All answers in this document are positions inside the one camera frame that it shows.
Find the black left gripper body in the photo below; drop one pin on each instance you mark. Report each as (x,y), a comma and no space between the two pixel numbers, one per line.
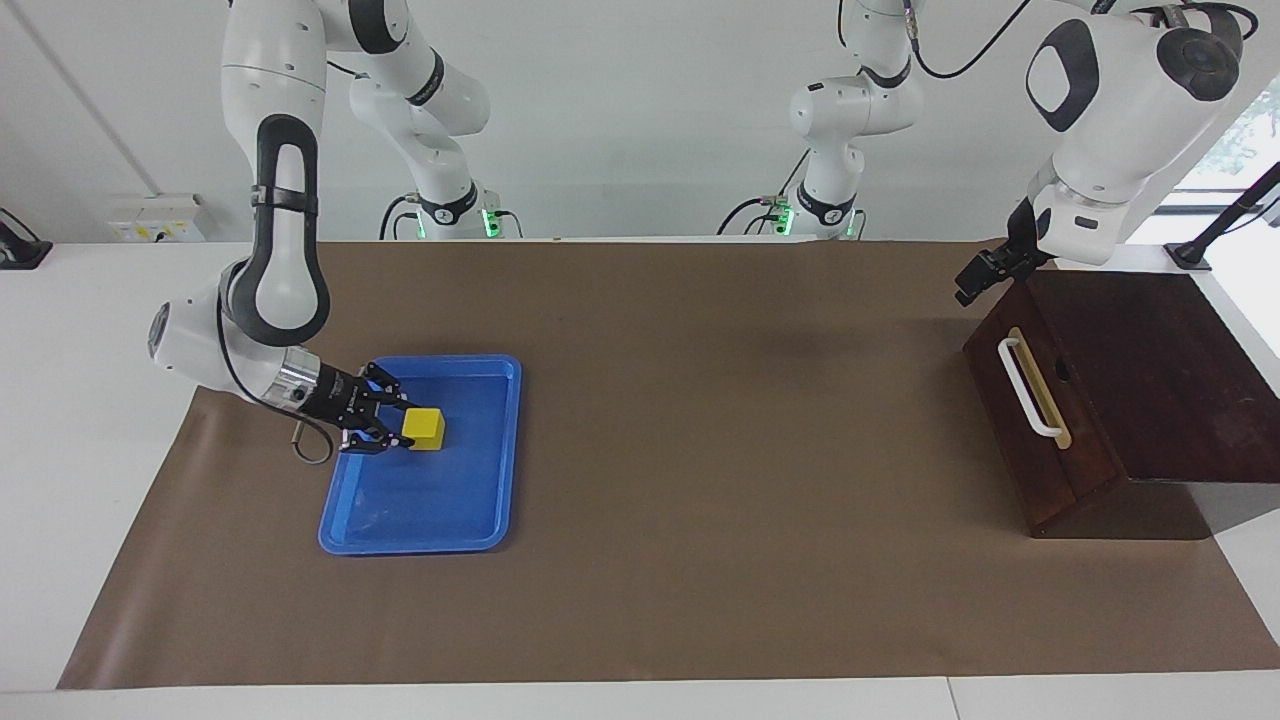
(1025,245)

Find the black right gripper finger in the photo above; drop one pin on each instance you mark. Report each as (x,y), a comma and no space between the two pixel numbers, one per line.
(375,442)
(390,390)

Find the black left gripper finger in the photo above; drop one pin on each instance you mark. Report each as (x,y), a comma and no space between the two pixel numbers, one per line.
(998,260)
(975,285)

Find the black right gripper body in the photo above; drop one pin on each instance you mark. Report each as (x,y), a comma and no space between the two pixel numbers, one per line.
(335,400)

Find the yellow cube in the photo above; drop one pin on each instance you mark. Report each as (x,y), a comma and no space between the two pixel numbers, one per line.
(425,430)

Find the wooden drawer with dark front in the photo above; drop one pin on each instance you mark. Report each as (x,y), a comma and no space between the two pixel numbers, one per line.
(1040,470)

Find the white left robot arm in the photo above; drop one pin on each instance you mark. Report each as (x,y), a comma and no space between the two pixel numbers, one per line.
(1110,110)

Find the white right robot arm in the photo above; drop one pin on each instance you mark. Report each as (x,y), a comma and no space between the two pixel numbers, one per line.
(270,200)

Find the dark wooden drawer cabinet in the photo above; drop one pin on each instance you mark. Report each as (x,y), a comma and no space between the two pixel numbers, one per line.
(1180,380)

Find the blue plastic tray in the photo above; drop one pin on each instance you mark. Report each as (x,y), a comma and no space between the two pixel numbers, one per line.
(430,500)

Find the black slanted stand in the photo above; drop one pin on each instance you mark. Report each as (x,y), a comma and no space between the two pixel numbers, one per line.
(1225,220)

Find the brown table mat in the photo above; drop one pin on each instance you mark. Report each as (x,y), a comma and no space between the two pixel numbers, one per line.
(700,500)

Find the white wall socket box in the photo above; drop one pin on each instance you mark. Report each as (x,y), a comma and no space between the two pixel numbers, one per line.
(155,218)

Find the black mount base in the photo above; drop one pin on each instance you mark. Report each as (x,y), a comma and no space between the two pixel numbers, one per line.
(20,250)

